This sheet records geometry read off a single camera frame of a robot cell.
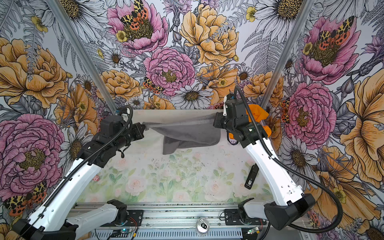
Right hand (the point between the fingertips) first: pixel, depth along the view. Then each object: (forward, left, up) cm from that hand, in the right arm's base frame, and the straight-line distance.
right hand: (217, 121), depth 71 cm
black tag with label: (-14, -21, -32) cm, 41 cm away
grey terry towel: (+6, +16, -15) cm, 23 cm away
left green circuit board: (-38, +44, -33) cm, 67 cm away
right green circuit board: (-39, -15, -34) cm, 54 cm away
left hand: (-3, +34, -3) cm, 34 cm away
